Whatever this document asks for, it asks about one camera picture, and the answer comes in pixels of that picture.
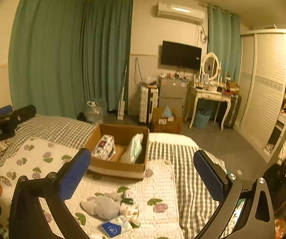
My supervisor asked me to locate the blue laundry basket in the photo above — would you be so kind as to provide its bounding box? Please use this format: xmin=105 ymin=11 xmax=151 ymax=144
xmin=193 ymin=110 xmax=212 ymax=129

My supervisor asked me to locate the grey checked bed sheet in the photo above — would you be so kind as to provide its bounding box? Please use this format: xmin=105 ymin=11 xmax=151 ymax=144
xmin=0 ymin=115 xmax=219 ymax=238

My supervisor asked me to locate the pale wet wipes pack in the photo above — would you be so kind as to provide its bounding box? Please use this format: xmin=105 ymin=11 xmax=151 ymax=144
xmin=120 ymin=133 xmax=143 ymax=164

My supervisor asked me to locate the dark striped suitcase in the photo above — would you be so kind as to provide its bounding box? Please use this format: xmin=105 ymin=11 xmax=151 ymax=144
xmin=224 ymin=94 xmax=242 ymax=128

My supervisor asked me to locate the patterned tissue pack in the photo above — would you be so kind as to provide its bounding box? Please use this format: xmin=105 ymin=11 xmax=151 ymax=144
xmin=91 ymin=135 xmax=116 ymax=161

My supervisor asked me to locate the light blue mesh pouch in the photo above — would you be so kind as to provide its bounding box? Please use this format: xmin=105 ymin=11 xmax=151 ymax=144
xmin=80 ymin=195 xmax=121 ymax=220

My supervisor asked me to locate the white louvred wardrobe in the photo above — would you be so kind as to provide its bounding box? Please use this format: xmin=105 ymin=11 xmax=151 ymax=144
xmin=235 ymin=29 xmax=286 ymax=162

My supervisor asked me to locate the white air conditioner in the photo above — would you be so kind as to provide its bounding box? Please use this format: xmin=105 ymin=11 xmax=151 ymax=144
xmin=157 ymin=2 xmax=205 ymax=24

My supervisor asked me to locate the clear water jug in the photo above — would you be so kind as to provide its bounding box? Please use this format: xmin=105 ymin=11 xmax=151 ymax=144
xmin=84 ymin=101 xmax=103 ymax=125

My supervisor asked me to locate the cardboard box on floor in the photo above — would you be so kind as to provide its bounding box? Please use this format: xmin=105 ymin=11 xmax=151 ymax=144
xmin=151 ymin=107 xmax=183 ymax=134

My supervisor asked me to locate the white oval vanity mirror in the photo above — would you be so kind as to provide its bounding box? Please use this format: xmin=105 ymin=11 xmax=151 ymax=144
xmin=201 ymin=52 xmax=221 ymax=82

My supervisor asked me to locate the grey mini fridge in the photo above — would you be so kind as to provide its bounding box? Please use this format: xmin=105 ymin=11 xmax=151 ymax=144
xmin=158 ymin=77 xmax=187 ymax=117

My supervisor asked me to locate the teal curtain left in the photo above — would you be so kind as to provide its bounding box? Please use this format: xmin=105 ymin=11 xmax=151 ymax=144
xmin=9 ymin=0 xmax=133 ymax=118

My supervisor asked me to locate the white suitcase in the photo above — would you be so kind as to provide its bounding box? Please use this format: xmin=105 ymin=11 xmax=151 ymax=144
xmin=139 ymin=85 xmax=159 ymax=123

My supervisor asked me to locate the white floor mop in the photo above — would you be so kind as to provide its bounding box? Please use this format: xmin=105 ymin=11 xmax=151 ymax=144
xmin=118 ymin=65 xmax=128 ymax=120

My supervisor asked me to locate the teal curtain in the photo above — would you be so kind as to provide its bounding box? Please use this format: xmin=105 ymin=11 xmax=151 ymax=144
xmin=207 ymin=4 xmax=241 ymax=81
xmin=9 ymin=0 xmax=133 ymax=118

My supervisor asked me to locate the teal curtain right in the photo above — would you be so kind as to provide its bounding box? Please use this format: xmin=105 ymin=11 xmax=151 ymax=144
xmin=207 ymin=4 xmax=241 ymax=81

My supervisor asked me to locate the white dressing table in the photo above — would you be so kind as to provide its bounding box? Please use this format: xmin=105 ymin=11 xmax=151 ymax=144
xmin=188 ymin=87 xmax=232 ymax=130

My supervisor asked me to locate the open cardboard box on bed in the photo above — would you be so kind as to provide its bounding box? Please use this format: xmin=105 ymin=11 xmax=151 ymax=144
xmin=84 ymin=123 xmax=149 ymax=180

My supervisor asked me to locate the white plush toy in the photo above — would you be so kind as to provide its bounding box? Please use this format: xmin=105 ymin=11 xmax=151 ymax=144
xmin=120 ymin=189 xmax=140 ymax=227

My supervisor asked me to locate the black wall television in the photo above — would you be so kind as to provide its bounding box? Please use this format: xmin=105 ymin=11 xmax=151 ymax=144
xmin=161 ymin=41 xmax=202 ymax=70

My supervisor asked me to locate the blue white tissue pack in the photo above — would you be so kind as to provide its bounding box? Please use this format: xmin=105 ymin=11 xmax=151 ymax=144
xmin=101 ymin=215 xmax=133 ymax=238

